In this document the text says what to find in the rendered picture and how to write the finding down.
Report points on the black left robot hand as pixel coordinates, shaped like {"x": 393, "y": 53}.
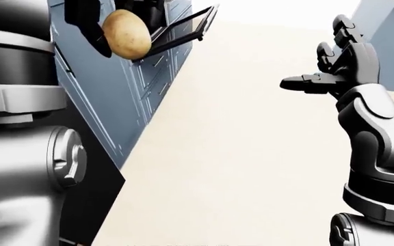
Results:
{"x": 89, "y": 28}

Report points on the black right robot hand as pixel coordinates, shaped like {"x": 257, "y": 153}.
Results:
{"x": 349, "y": 60}

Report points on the brown potato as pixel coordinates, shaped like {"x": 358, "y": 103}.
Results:
{"x": 126, "y": 34}

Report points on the black glass oven door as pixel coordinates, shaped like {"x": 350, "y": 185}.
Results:
{"x": 180, "y": 30}

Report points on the blue grey island cabinet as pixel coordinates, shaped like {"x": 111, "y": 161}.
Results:
{"x": 385, "y": 25}

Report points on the blue grey kitchen cabinets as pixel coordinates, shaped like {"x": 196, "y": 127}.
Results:
{"x": 128, "y": 84}

